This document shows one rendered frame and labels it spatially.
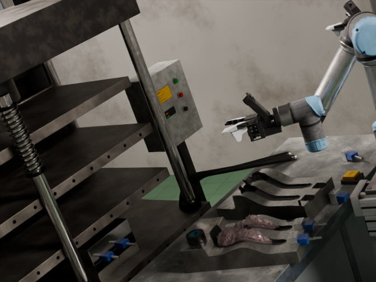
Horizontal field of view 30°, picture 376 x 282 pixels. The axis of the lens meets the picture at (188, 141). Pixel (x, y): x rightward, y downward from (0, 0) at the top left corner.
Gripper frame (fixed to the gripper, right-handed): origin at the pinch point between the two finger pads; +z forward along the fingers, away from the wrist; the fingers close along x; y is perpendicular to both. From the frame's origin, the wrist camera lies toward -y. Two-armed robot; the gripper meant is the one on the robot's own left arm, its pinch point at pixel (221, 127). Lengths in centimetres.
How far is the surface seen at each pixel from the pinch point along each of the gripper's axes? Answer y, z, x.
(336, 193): 53, -31, 58
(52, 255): 38, 91, 30
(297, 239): 56, -12, 24
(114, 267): 58, 75, 54
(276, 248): 57, -3, 24
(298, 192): 49, -15, 61
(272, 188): 47, -3, 70
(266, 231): 54, 1, 35
